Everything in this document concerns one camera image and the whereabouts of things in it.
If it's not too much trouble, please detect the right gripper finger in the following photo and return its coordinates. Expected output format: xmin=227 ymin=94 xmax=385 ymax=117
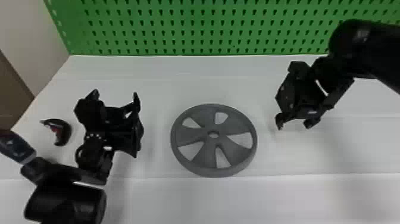
xmin=274 ymin=111 xmax=293 ymax=131
xmin=302 ymin=107 xmax=333 ymax=130

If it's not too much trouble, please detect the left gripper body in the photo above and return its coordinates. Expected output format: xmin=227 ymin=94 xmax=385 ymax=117
xmin=104 ymin=105 xmax=138 ymax=157

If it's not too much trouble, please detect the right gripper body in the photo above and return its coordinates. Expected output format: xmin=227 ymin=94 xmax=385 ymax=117
xmin=274 ymin=73 xmax=323 ymax=120

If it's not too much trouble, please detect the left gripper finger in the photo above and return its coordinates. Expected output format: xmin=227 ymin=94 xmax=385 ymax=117
xmin=123 ymin=91 xmax=142 ymax=117
xmin=132 ymin=120 xmax=145 ymax=159

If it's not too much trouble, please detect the grey wheel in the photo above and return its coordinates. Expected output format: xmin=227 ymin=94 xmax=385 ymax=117
xmin=170 ymin=103 xmax=259 ymax=178

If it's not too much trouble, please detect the black curved part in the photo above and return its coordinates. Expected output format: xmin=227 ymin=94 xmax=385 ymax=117
xmin=39 ymin=117 xmax=73 ymax=147

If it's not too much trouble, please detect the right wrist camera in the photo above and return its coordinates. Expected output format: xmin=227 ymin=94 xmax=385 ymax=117
xmin=287 ymin=60 xmax=315 ymax=81

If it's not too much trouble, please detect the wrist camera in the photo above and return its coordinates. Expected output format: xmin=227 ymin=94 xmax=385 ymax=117
xmin=287 ymin=60 xmax=315 ymax=81
xmin=74 ymin=88 xmax=108 ymax=133

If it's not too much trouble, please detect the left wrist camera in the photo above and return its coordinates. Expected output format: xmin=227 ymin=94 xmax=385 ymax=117
xmin=74 ymin=88 xmax=108 ymax=133

